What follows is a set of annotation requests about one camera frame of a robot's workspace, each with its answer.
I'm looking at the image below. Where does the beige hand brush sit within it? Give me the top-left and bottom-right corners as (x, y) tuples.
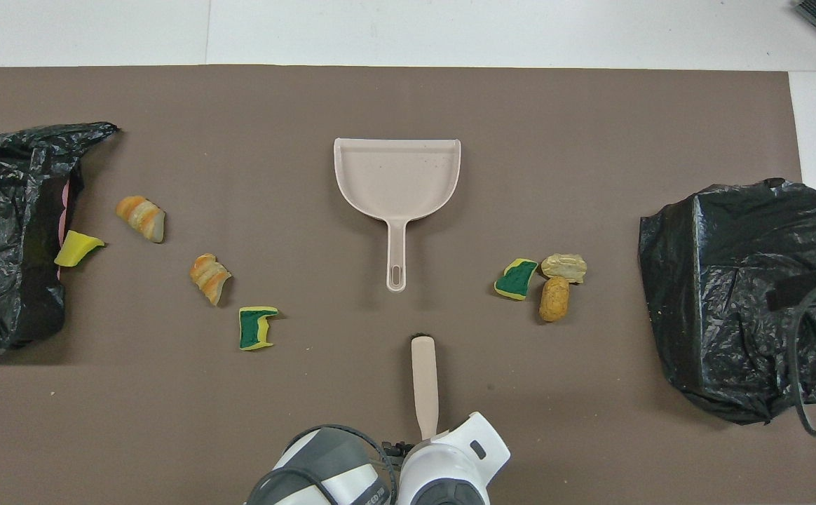
(410, 332), (441, 441)

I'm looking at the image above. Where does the pale bread chunk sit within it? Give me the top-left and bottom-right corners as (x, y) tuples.
(540, 253), (588, 285)

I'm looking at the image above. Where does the brown bread roll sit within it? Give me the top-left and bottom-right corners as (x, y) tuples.
(538, 276), (571, 323)

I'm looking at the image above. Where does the brown table mat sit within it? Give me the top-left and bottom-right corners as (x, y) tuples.
(0, 65), (816, 505)

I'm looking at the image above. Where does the black bag covered pink bin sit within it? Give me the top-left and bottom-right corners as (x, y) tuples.
(0, 122), (120, 354)

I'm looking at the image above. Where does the beige plastic dustpan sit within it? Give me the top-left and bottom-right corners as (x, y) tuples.
(333, 137), (462, 293)

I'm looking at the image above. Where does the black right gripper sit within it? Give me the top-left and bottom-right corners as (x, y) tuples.
(766, 269), (816, 311)

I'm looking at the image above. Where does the green yellow sponge piece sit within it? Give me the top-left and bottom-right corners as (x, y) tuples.
(238, 306), (279, 351)
(494, 258), (540, 302)

